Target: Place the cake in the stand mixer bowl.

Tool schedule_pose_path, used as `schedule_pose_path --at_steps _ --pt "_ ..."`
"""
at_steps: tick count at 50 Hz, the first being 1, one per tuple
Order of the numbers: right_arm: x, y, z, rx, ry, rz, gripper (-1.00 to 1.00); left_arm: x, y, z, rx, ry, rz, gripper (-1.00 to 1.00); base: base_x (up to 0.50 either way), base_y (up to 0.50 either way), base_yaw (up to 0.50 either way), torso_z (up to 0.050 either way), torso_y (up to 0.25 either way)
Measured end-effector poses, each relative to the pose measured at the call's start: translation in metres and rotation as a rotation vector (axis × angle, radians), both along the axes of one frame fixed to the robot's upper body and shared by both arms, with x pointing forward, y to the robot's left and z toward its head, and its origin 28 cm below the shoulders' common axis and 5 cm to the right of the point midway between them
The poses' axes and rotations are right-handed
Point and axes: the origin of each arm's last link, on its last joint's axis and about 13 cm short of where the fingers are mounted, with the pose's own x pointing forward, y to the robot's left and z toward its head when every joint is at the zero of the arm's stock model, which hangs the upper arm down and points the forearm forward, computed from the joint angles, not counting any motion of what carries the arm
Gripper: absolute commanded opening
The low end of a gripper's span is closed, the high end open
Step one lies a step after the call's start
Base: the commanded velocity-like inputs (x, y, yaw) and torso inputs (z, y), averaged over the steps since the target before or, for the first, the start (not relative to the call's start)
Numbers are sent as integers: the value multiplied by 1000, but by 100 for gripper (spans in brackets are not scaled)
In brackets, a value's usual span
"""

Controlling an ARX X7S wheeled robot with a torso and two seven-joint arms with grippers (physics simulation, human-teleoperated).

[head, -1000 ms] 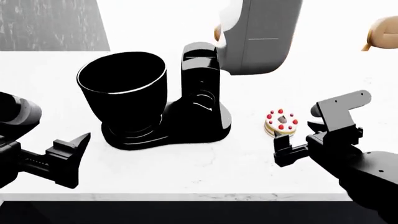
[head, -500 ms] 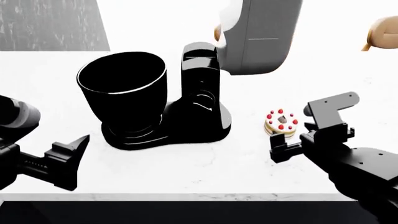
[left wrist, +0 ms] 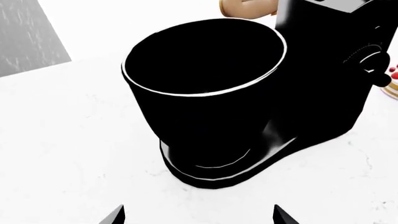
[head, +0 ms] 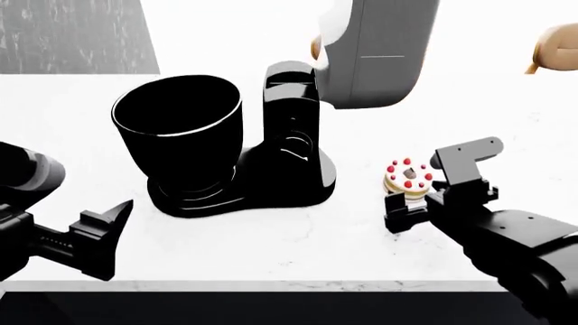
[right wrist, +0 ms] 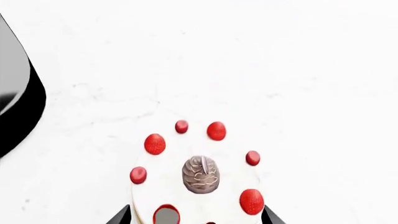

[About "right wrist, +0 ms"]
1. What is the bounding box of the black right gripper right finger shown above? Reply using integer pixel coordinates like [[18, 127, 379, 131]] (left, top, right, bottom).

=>
[[261, 204, 287, 224]]

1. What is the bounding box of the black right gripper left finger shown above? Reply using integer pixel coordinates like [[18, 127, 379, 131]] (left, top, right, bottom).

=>
[[106, 204, 131, 224]]

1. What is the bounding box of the silver stand mixer bowl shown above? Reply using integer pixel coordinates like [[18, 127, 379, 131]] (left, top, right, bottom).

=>
[[0, 13, 31, 115]]

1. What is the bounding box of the white strawberry-topped cake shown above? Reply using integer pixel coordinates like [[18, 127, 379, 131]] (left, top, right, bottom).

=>
[[129, 106, 265, 224]]

